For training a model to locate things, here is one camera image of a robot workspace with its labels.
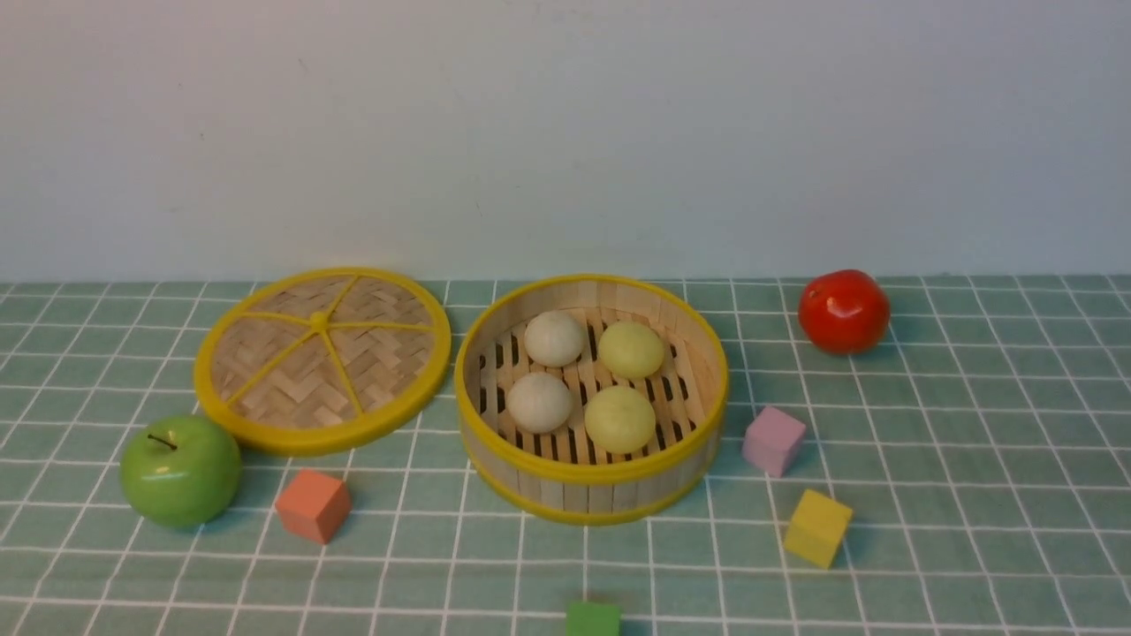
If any white bun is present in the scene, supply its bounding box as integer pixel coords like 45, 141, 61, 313
506, 372, 575, 435
523, 310, 588, 367

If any yellow-green bun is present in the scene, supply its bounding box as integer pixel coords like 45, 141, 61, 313
582, 385, 656, 455
597, 321, 667, 380

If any bamboo steamer tray yellow rim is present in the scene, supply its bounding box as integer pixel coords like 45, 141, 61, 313
454, 274, 729, 525

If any bamboo steamer lid yellow rim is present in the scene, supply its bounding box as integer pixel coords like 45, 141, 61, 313
195, 269, 452, 458

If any pink cube block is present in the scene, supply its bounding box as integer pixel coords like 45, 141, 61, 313
740, 406, 808, 478

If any red pomegranate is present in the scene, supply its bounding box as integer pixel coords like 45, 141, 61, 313
797, 269, 892, 356

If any green cube block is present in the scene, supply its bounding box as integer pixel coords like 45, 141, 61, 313
566, 601, 621, 636

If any orange cube block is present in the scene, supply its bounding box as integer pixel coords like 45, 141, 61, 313
274, 469, 353, 545

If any yellow cube block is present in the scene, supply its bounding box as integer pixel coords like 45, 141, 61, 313
783, 488, 854, 569

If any green apple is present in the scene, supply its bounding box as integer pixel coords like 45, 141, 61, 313
118, 414, 243, 528

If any green checked tablecloth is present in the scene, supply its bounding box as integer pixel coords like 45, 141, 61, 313
1, 276, 1130, 635

